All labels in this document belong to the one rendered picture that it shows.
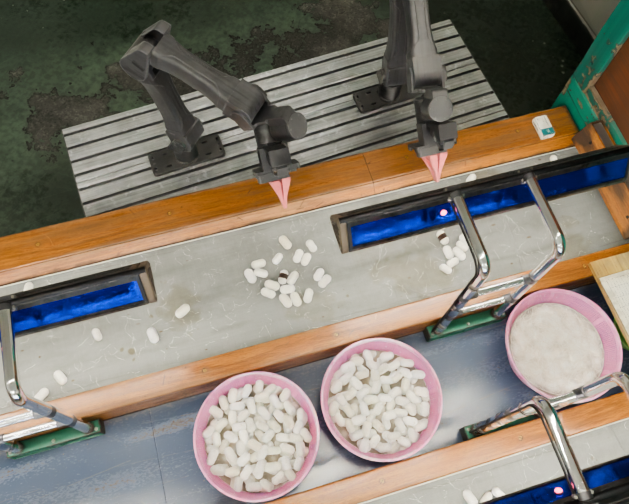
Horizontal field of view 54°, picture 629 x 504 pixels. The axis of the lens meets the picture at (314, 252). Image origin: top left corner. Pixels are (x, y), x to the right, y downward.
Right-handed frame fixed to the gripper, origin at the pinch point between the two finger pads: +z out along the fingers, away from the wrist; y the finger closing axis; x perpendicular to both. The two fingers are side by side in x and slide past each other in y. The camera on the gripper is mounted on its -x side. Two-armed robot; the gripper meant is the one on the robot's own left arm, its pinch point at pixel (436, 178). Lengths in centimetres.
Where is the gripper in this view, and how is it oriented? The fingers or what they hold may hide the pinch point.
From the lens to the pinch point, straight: 154.2
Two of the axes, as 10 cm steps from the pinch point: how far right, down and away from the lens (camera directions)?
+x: -2.1, -2.6, 9.4
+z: 1.9, 9.3, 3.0
